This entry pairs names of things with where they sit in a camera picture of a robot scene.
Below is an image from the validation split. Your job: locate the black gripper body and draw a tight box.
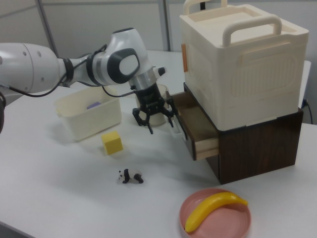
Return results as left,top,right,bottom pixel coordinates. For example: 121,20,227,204
134,83,164,114

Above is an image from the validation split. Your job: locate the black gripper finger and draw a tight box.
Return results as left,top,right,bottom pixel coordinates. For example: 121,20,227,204
160,97,178,129
132,107,155,135

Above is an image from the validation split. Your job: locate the dark wood drawer white handle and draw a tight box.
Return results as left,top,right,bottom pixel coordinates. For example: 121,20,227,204
165,90,221,162

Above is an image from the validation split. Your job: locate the cream plastic open bin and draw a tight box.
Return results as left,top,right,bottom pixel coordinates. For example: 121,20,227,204
54,86,122,142

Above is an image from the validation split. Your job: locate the dark wood drawer cabinet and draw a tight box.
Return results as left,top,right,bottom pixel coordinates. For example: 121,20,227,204
183,82,305,185

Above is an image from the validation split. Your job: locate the small beige trash can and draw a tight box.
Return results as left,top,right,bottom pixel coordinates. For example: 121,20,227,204
133,83,170,126

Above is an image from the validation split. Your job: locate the yellow foam cube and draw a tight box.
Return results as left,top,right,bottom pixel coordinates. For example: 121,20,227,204
101,130,124,156

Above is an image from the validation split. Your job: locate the purple block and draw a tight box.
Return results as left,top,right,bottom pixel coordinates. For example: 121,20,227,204
86,101,103,110

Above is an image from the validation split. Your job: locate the panda toy figure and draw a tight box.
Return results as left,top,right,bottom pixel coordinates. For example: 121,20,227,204
116,168,144,184

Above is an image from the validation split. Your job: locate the yellow plastic banana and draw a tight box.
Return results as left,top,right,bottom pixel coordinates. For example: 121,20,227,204
185,191,249,233

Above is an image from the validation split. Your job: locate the pink plate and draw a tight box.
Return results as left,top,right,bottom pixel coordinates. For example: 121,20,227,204
179,187,252,238

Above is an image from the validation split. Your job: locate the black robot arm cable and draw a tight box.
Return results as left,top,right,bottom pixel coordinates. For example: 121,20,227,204
0,44,137,98

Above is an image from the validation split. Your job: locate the cream storage box with handles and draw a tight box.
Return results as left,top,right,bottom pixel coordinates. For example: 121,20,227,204
179,0,310,131

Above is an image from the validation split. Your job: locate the dark wall cable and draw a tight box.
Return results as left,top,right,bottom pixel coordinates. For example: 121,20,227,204
303,98,314,124

